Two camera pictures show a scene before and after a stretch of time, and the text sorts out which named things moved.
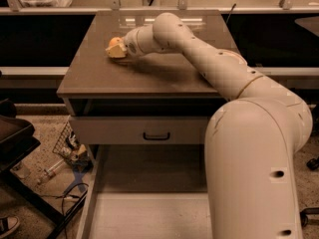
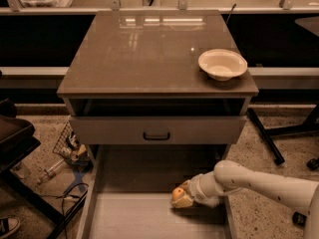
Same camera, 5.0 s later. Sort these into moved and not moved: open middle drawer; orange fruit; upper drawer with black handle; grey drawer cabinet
Moved: orange fruit
Not moved: upper drawer with black handle; grey drawer cabinet; open middle drawer
